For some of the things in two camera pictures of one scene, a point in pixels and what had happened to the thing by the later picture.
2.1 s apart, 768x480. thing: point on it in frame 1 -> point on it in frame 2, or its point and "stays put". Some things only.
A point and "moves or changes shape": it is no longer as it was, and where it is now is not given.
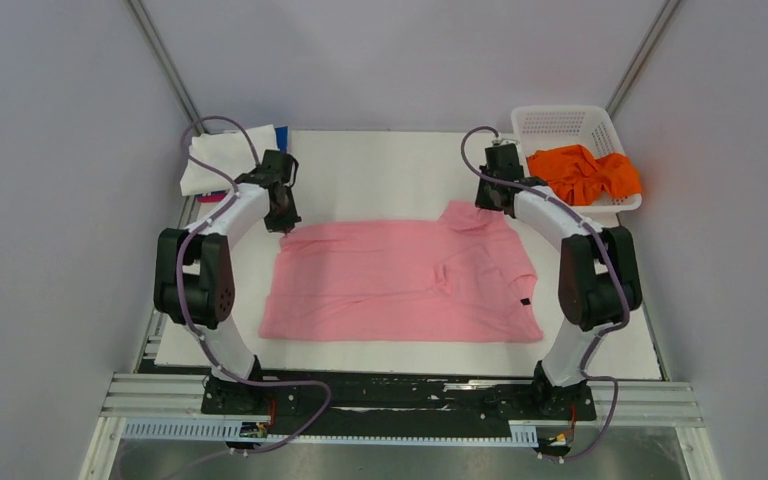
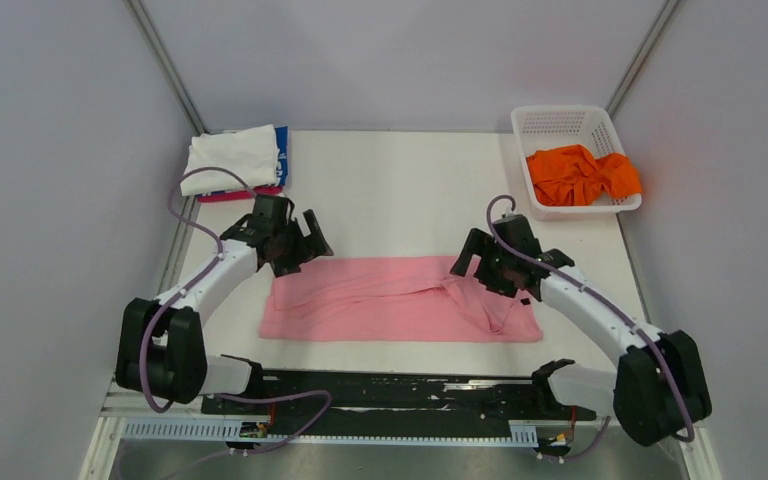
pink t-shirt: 457,278 moves or changes shape
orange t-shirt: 576,175 stays put
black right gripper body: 483,194 -> 493,272
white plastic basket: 546,126 stays put
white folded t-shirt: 228,152 stays put
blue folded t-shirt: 282,138 stays put
